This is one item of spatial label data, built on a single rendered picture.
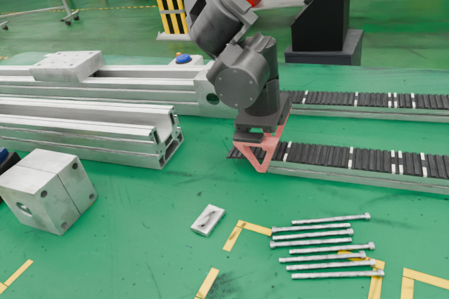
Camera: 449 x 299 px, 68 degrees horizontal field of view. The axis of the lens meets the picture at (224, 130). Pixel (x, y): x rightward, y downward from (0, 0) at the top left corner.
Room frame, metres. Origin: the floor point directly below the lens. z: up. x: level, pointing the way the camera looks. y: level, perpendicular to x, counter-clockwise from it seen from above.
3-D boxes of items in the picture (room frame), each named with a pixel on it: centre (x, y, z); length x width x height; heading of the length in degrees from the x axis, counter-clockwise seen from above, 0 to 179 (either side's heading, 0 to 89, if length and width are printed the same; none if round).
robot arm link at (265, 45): (0.45, -0.06, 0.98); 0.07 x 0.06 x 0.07; 153
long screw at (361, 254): (0.25, -0.09, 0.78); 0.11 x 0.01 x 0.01; 81
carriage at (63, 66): (0.89, 0.38, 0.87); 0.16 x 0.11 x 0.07; 63
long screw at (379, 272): (0.23, -0.10, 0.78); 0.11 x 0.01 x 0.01; 80
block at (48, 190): (0.45, 0.30, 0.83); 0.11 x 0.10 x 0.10; 150
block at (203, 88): (0.70, -0.02, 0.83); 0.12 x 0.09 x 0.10; 153
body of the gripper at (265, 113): (0.45, -0.07, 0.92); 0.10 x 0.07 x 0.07; 153
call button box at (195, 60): (0.87, 0.08, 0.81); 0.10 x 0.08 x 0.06; 153
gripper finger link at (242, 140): (0.43, -0.05, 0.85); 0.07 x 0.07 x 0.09; 63
